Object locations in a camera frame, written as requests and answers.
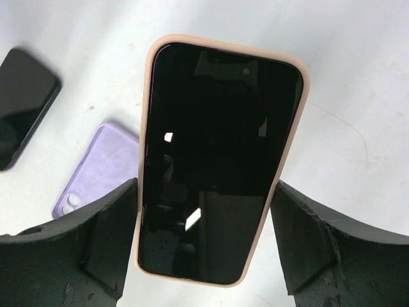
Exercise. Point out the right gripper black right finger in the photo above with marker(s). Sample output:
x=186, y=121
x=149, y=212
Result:
x=330, y=259

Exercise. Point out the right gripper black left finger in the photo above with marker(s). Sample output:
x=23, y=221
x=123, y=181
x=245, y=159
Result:
x=80, y=259

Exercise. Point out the lilac silicone phone case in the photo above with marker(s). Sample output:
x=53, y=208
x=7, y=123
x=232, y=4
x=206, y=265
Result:
x=111, y=158

